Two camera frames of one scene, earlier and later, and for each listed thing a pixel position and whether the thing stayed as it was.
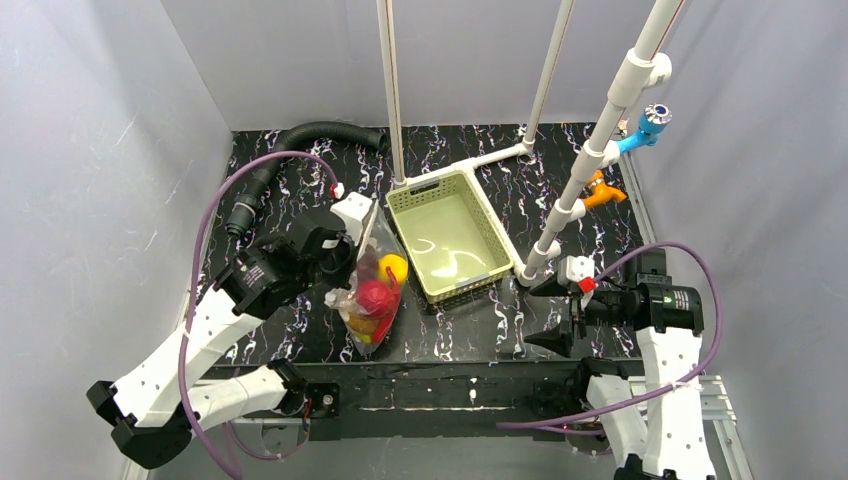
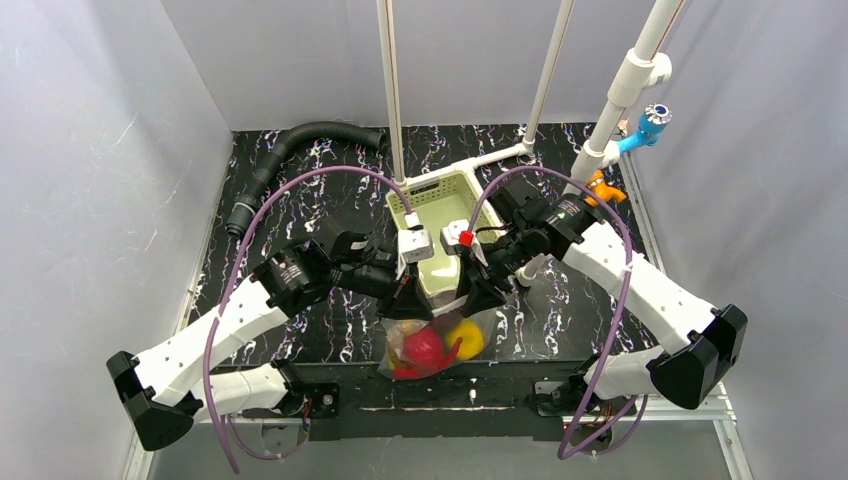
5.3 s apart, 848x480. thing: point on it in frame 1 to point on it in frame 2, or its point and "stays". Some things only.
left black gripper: (334, 253) to (404, 288)
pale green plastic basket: (450, 236) stays
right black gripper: (577, 312) to (478, 276)
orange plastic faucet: (602, 194) stays
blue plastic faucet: (654, 119) stays
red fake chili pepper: (383, 322) to (415, 372)
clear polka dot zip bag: (368, 302) to (417, 348)
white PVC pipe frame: (646, 65) stays
